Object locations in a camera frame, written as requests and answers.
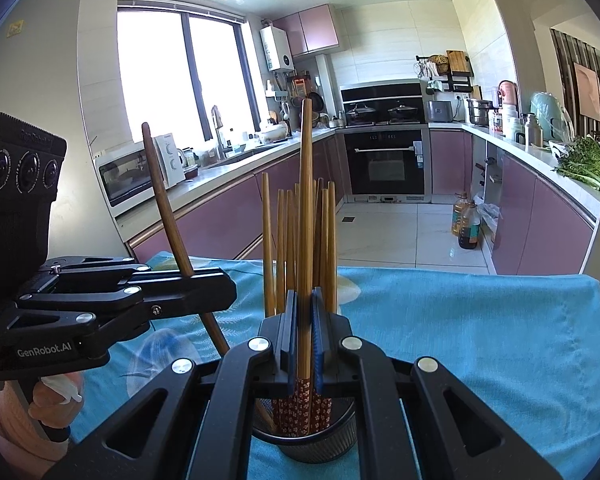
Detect white gas water heater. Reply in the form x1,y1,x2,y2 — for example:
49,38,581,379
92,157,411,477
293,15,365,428
259,25,296,72

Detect steel sink faucet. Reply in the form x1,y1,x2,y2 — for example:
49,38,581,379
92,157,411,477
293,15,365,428
210,104,229,159

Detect green leafy vegetables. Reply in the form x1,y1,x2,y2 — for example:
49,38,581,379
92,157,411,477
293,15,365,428
552,137,600,201

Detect pink peninsula lower cabinets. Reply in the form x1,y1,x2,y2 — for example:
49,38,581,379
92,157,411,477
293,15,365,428
489,152,597,277

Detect floral-tipped wooden chopstick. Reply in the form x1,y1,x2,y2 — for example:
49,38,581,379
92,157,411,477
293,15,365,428
141,122,231,356
298,98,316,436

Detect silver toaster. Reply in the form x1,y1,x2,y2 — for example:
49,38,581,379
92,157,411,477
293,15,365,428
425,99,454,124

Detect black stove hood unit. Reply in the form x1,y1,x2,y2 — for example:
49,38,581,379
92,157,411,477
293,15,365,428
339,82,426,126

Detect black mesh cup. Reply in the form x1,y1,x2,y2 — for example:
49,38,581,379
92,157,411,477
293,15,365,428
251,396,357,464

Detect black built-in oven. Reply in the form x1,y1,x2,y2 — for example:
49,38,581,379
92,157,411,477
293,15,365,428
343,128,429,196

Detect wooden cutting board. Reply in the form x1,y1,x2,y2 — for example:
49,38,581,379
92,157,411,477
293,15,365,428
446,49,469,76

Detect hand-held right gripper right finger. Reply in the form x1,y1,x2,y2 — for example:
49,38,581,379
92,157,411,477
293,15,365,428
311,287,563,480

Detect black lidded pot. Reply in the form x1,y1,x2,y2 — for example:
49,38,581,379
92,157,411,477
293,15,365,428
387,103,421,124
344,103,376,124

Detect bunch of wooden chopsticks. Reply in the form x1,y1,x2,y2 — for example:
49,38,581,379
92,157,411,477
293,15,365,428
260,172,339,436

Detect pink upper cabinets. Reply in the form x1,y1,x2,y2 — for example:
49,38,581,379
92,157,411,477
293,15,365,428
272,3,341,59

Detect pink wall picture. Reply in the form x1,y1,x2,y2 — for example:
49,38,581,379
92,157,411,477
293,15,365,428
572,61,600,122

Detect white casserole pot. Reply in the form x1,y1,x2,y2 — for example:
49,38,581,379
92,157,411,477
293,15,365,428
257,122,289,144

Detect stainless steel stockpot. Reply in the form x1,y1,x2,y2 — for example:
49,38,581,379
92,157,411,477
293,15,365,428
467,98,494,127

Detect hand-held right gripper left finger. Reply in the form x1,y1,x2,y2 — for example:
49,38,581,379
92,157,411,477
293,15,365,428
42,289,299,480

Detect person's left hand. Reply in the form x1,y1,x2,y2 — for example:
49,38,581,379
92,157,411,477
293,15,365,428
29,372,86,429

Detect long pink lower cabinets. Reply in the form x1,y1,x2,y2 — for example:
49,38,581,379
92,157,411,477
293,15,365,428
124,132,344,267

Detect blue floral tablecloth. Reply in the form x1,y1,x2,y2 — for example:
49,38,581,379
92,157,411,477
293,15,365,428
69,252,600,480

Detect white microwave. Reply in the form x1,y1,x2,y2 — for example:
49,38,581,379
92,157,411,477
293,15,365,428
95,133,187,210

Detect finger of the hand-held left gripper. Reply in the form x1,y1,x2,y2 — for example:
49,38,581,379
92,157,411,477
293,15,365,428
17,255,152,302
5,268,238,344

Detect dark oil bottle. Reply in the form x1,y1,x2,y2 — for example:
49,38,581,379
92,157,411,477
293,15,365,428
458,199,481,250

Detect narrow pink lower cabinet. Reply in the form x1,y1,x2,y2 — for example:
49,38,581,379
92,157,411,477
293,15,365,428
429,128,474,196

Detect pink kettle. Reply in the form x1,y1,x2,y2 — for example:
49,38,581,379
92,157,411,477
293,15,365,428
497,79,520,109

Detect steel thermos bottle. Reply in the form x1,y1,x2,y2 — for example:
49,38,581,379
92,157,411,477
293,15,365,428
522,112,544,146

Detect kitchen window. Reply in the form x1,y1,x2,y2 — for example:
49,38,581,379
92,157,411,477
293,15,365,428
115,0,262,162

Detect black wall rack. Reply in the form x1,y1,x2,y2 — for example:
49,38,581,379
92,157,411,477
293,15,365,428
415,50,474,94

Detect grey refrigerator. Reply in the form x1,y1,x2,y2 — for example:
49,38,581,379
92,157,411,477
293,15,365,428
0,0,132,263

